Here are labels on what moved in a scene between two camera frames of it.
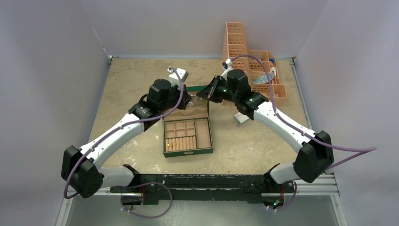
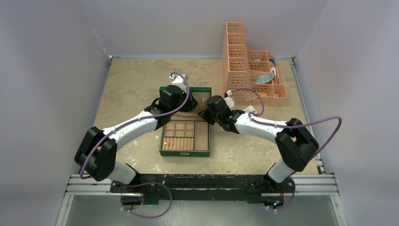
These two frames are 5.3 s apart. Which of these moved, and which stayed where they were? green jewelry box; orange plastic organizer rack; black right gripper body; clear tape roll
Moved: black right gripper body
Stayed: green jewelry box; orange plastic organizer rack; clear tape roll
